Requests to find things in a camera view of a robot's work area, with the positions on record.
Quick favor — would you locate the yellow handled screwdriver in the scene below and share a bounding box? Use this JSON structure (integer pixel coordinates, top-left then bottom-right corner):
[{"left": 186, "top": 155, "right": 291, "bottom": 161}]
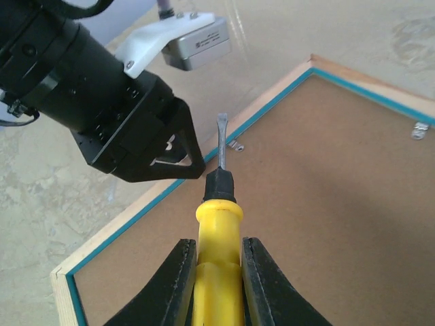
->
[{"left": 192, "top": 113, "right": 245, "bottom": 325}]

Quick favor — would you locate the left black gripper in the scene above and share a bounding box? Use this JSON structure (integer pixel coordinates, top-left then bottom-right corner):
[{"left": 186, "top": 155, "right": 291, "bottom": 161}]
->
[{"left": 71, "top": 71, "right": 205, "bottom": 183}]

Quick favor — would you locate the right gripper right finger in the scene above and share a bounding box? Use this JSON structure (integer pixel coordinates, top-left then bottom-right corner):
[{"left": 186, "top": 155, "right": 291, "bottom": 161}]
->
[{"left": 241, "top": 237, "right": 330, "bottom": 325}]

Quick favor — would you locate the metal frame retaining clip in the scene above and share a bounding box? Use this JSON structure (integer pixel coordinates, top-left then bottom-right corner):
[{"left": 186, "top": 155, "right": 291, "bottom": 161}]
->
[{"left": 228, "top": 139, "right": 245, "bottom": 152}]

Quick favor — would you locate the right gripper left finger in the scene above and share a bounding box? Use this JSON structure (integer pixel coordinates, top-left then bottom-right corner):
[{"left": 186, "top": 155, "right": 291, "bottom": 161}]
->
[{"left": 105, "top": 239, "right": 196, "bottom": 326}]

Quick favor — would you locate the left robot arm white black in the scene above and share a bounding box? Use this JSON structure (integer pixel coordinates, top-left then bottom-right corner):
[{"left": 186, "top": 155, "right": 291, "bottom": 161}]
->
[{"left": 1, "top": 1, "right": 205, "bottom": 183}]

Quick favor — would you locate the teal wooden photo frame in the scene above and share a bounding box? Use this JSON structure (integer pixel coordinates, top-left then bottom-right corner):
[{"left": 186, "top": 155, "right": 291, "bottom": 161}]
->
[{"left": 50, "top": 56, "right": 434, "bottom": 325}]

